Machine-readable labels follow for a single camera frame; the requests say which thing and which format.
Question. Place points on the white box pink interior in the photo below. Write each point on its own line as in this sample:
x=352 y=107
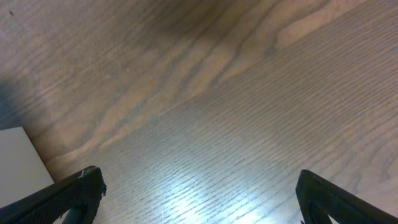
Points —
x=22 y=171

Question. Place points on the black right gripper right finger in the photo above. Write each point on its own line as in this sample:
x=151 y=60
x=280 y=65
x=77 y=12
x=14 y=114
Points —
x=321 y=201

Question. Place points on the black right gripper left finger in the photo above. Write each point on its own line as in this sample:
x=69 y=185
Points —
x=77 y=198

